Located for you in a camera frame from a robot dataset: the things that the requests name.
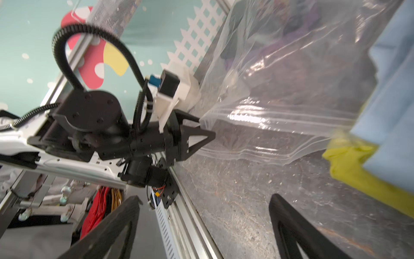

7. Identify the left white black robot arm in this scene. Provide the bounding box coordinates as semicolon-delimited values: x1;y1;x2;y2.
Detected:
1;24;216;188

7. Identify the yellow green garment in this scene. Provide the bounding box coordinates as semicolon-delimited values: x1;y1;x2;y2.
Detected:
322;137;414;218

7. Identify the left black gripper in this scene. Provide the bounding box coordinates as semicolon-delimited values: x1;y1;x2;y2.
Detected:
27;69;217;188

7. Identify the clear plastic vacuum bag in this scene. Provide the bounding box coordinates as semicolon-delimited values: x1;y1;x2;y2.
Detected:
196;1;401;165

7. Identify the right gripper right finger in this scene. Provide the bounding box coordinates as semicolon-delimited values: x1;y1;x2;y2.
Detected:
268;194;350;259

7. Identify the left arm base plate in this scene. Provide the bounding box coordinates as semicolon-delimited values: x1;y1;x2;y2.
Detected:
152;175;180;209

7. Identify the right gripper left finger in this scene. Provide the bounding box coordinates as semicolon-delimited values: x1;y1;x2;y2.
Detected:
60;196;142;259

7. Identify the purple folded garment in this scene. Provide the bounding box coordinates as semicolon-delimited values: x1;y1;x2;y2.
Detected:
260;1;321;56

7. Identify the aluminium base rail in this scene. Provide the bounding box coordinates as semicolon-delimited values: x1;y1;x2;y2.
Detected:
151;153;223;259

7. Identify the white wire mesh basket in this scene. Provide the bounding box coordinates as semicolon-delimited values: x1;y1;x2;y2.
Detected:
71;0;142;38

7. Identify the light blue garment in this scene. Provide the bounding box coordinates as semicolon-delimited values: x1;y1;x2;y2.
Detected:
351;1;414;193

